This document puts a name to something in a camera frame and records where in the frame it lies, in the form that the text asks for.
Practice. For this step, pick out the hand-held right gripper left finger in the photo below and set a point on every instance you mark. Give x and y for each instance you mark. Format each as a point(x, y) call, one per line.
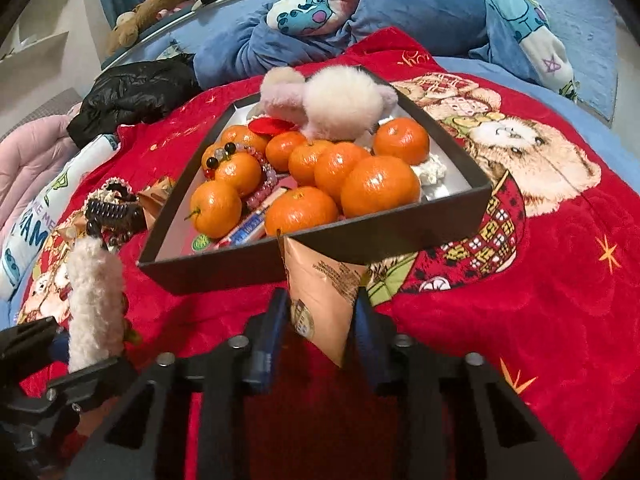
point(262, 355)

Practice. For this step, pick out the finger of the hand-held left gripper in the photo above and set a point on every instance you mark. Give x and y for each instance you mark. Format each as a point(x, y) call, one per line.
point(30, 340)
point(90, 385)

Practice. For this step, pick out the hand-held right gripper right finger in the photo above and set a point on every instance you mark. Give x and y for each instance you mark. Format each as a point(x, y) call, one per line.
point(370, 350)

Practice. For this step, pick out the brown snack packet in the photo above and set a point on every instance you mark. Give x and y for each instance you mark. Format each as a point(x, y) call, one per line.
point(155, 200)
point(325, 300)

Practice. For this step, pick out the fluffy cream scrunchie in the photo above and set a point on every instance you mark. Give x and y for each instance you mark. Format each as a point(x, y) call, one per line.
point(95, 300)

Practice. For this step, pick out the black cardboard box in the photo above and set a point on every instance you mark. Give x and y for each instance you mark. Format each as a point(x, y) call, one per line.
point(400, 230)

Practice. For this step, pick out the green round sticker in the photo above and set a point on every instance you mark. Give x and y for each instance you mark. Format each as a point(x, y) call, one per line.
point(202, 242)

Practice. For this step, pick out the striped candy roll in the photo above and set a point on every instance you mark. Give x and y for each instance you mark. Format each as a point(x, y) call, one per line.
point(247, 227)

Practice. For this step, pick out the white printed pillow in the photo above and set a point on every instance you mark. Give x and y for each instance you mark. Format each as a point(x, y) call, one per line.
point(45, 210)

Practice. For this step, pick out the red printed blanket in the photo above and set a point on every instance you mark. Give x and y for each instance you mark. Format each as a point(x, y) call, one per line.
point(500, 310)

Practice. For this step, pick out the dark brown hair claw clip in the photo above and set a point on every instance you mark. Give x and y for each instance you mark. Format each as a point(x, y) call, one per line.
point(110, 212)

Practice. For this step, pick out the pile of mandarins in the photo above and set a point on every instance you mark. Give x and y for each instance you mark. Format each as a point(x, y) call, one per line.
point(380, 190)

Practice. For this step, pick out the pink quilted coat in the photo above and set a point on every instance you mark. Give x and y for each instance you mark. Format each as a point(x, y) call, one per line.
point(30, 155)

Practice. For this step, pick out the fluffy pink white plush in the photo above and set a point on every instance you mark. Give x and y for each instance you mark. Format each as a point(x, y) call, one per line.
point(340, 105)

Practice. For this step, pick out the black puffer jacket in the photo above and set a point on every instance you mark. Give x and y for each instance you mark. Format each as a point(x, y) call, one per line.
point(135, 92)

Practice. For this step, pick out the blue bed sheet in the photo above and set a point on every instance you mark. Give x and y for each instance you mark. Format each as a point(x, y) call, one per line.
point(615, 160)

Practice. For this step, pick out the blue cartoon printed comforter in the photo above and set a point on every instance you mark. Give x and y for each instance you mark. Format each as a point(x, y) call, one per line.
point(425, 15)

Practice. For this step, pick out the long brown plush toy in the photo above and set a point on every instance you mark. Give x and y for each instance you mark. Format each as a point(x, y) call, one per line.
point(160, 2)

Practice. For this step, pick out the light blue quilted pad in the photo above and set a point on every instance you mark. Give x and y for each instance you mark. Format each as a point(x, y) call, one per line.
point(575, 20)

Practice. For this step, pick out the white wall shelf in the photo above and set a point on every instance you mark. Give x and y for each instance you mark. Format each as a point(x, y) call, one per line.
point(35, 55)

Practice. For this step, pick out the silver bed rail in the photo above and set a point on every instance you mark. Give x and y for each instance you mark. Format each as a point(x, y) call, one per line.
point(210, 10)

